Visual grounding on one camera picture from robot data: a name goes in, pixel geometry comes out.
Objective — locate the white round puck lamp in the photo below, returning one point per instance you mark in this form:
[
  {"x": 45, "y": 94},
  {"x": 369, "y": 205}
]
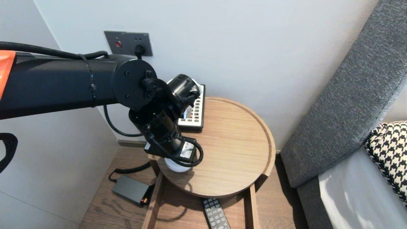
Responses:
[{"x": 176, "y": 166}]

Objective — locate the black curved robot bracket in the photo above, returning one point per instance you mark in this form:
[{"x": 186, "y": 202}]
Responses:
[{"x": 11, "y": 143}]

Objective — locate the black and white desk telephone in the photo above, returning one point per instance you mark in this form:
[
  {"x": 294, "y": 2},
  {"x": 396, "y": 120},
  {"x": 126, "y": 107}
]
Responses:
[{"x": 194, "y": 117}]

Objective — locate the round wooden side table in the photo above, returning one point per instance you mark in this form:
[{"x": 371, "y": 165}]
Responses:
[{"x": 229, "y": 149}]

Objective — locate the white bed sheet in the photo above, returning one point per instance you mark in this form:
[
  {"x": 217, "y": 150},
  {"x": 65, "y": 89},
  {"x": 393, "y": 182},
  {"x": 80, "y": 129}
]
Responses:
[{"x": 359, "y": 197}]

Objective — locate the grey wall power socket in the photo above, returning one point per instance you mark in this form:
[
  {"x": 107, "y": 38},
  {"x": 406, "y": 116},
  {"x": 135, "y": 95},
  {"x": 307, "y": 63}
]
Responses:
[{"x": 140, "y": 38}]

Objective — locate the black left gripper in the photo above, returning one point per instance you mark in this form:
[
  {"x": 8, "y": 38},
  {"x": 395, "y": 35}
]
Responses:
[{"x": 159, "y": 130}]

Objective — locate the grey upholstered headboard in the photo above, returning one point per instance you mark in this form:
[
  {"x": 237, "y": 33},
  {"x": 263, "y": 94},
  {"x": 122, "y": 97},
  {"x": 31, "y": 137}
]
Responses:
[{"x": 349, "y": 95}]

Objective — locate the grey power adapter brick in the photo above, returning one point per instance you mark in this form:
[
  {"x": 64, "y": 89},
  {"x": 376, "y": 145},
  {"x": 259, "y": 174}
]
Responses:
[{"x": 130, "y": 189}]

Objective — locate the houndstooth black white pillow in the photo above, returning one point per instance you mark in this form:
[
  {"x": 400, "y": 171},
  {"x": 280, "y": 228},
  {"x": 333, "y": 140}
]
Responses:
[{"x": 389, "y": 152}]

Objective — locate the curved wooden table drawer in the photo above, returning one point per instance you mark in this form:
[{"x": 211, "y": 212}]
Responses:
[{"x": 152, "y": 206}]

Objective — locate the black TV remote control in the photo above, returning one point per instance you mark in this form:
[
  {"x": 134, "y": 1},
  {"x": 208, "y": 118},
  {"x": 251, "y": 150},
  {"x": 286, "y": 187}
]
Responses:
[{"x": 216, "y": 213}]

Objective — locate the grey wall switch panel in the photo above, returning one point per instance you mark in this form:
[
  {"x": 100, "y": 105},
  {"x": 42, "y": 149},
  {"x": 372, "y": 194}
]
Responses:
[{"x": 115, "y": 41}]

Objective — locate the grey upholstered bed frame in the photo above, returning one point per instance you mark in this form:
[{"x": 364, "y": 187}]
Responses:
[{"x": 313, "y": 206}]

